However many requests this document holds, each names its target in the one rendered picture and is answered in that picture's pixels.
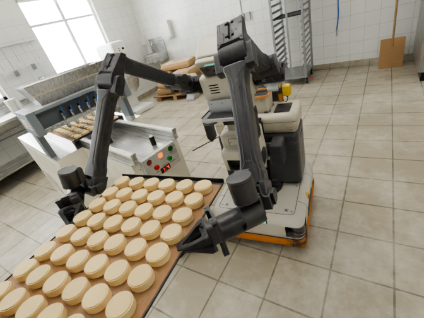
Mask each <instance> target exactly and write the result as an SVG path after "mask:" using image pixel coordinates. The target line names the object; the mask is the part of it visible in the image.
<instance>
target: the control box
mask: <svg viewBox="0 0 424 318"><path fill-rule="evenodd" d="M169 146H172V147H173V149H172V151H169V150H168V147H169ZM159 153H162V154H163V156H162V157H161V158H159V157H158V154H159ZM169 156H172V160H171V161H169V160H168V157H169ZM148 160H151V161H152V164H151V165H150V166H149V165H147V161H148ZM179 161H180V156H179V154H178V151H177V149H176V146H175V143H174V141H171V140H170V141H169V142H167V143H165V144H164V145H163V146H161V147H159V148H158V149H157V150H155V151H154V152H152V153H150V154H149V155H148V156H146V157H144V158H143V159H142V160H140V161H139V164H140V166H141V168H142V170H143V172H144V174H145V175H161V174H163V173H164V171H163V170H165V172H166V171H167V170H168V168H167V165H169V167H170V168H171V167H173V166H174V165H175V164H176V163H178V162H179ZM156 165H159V166H160V168H159V170H155V166H156ZM163 168H164V169H163ZM162 169H163V170H162Z"/></svg>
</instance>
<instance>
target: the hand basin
mask: <svg viewBox="0 0 424 318"><path fill-rule="evenodd" d="M158 27H159V29H160V33H161V35H162V36H161V37H157V38H152V39H149V40H148V42H149V43H150V47H151V50H152V53H151V54H148V55H146V56H144V60H145V62H146V64H147V65H148V64H154V63H158V62H159V65H160V67H161V62H162V61H164V60H166V59H168V58H169V57H168V54H167V50H166V47H165V44H164V41H163V39H164V40H165V39H168V38H171V37H174V33H173V30H172V26H171V24H170V20H167V21H163V22H160V23H158ZM139 38H140V40H141V43H142V45H145V44H147V43H146V39H145V37H144V35H142V36H140V37H139Z"/></svg>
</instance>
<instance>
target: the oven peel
mask: <svg viewBox="0 0 424 318"><path fill-rule="evenodd" d="M397 10H398V0H396V5H395V12H394V24H393V31H392V38H388V39H384V40H380V54H379V69H385V68H398V67H402V66H403V57H404V47H405V41H406V36H403V37H396V38H394V34H395V27H396V16H397Z"/></svg>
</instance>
